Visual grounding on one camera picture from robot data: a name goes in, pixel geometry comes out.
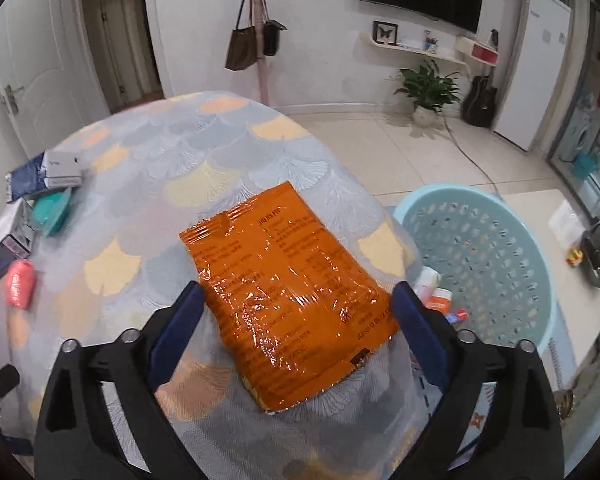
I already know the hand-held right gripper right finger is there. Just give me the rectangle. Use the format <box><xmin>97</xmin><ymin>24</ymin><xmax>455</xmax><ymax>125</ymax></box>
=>
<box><xmin>391</xmin><ymin>281</ymin><xmax>566</xmax><ymax>480</ymax></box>

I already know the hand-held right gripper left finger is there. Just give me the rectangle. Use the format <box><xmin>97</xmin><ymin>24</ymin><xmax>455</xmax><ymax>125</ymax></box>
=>
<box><xmin>34</xmin><ymin>280</ymin><xmax>207</xmax><ymax>480</ymax></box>

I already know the orange canister white lid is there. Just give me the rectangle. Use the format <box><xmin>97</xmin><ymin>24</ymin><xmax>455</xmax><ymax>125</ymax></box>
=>
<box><xmin>424</xmin><ymin>287</ymin><xmax>454</xmax><ymax>315</ymax></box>

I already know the white round container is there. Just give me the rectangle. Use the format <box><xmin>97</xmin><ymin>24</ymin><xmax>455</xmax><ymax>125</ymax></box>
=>
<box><xmin>412</xmin><ymin>266</ymin><xmax>443</xmax><ymax>300</ymax></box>

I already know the teal plastic basket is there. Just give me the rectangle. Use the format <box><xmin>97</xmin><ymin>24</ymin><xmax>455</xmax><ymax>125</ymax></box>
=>
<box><xmin>392</xmin><ymin>183</ymin><xmax>561</xmax><ymax>376</ymax></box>

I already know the orange snack packet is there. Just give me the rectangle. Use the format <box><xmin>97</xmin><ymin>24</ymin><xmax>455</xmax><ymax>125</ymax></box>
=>
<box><xmin>179</xmin><ymin>181</ymin><xmax>401</xmax><ymax>413</ymax></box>

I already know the pink soft packet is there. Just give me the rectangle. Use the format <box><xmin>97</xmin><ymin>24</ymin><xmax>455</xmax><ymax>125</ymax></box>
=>
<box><xmin>5</xmin><ymin>258</ymin><xmax>35</xmax><ymax>309</ymax></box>

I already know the white coffee table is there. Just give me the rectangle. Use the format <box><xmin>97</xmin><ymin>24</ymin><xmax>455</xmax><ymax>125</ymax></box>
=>
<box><xmin>500</xmin><ymin>187</ymin><xmax>600</xmax><ymax>411</ymax></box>

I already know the teal dish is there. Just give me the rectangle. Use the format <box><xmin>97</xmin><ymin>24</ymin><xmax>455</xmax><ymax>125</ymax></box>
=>
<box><xmin>32</xmin><ymin>187</ymin><xmax>73</xmax><ymax>237</ymax></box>

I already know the clear plastic box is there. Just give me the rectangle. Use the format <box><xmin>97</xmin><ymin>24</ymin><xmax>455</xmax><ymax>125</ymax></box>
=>
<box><xmin>550</xmin><ymin>205</ymin><xmax>586</xmax><ymax>246</ymax></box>

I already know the white grey box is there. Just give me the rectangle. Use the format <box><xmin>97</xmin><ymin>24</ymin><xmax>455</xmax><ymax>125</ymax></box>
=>
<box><xmin>40</xmin><ymin>150</ymin><xmax>83</xmax><ymax>188</ymax></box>

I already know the blue and white box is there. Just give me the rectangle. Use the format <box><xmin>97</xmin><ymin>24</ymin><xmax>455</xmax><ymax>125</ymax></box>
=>
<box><xmin>6</xmin><ymin>155</ymin><xmax>48</xmax><ymax>203</ymax></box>

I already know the black guitar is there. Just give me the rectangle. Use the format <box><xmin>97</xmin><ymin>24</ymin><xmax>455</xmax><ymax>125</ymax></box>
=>
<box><xmin>461</xmin><ymin>75</ymin><xmax>499</xmax><ymax>128</ymax></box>

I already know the teal bucket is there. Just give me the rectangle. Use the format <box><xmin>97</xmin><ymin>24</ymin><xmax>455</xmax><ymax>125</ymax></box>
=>
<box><xmin>572</xmin><ymin>152</ymin><xmax>598</xmax><ymax>178</ymax></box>

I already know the potted green plant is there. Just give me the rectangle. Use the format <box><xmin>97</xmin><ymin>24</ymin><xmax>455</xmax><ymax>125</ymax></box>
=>
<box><xmin>392</xmin><ymin>60</ymin><xmax>463</xmax><ymax>126</ymax></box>

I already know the white washing machine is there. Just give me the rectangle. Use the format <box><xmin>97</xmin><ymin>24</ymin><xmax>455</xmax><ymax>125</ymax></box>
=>
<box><xmin>570</xmin><ymin>105</ymin><xmax>600</xmax><ymax>161</ymax></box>

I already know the pink coat rack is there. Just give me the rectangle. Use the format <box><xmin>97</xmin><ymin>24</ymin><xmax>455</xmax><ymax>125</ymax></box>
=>
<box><xmin>240</xmin><ymin>0</ymin><xmax>281</xmax><ymax>106</ymax></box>

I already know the brown tote bag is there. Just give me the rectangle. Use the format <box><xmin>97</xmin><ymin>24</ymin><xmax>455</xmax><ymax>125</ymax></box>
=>
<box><xmin>225</xmin><ymin>0</ymin><xmax>259</xmax><ymax>72</ymax></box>

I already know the tall white appliance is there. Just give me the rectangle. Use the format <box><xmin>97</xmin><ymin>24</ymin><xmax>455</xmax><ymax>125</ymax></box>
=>
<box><xmin>492</xmin><ymin>0</ymin><xmax>573</xmax><ymax>151</ymax></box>

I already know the brown hallway door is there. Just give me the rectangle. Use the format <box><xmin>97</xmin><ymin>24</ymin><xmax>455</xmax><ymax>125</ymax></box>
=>
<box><xmin>95</xmin><ymin>0</ymin><xmax>146</xmax><ymax>101</ymax></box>

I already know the framed butterfly picture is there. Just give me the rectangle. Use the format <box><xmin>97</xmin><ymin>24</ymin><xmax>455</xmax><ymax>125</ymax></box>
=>
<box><xmin>372</xmin><ymin>20</ymin><xmax>400</xmax><ymax>44</ymax></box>

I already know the white room door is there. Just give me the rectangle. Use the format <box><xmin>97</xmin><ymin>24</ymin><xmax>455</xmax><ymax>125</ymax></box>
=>
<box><xmin>0</xmin><ymin>0</ymin><xmax>111</xmax><ymax>158</ymax></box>

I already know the small black bag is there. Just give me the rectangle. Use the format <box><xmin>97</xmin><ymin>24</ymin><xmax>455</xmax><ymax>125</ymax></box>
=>
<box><xmin>262</xmin><ymin>19</ymin><xmax>287</xmax><ymax>57</ymax></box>

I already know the grey floor cable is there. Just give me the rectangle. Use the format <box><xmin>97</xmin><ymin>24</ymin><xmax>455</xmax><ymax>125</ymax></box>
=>
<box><xmin>442</xmin><ymin>115</ymin><xmax>506</xmax><ymax>196</ymax></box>

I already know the white low wall shelf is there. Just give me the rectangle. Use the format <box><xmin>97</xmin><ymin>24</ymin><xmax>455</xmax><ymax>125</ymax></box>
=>
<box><xmin>365</xmin><ymin>32</ymin><xmax>468</xmax><ymax>66</ymax></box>

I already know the white and red wall box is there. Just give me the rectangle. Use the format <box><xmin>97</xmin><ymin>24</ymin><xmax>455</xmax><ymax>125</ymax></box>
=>
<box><xmin>455</xmin><ymin>35</ymin><xmax>498</xmax><ymax>63</ymax></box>

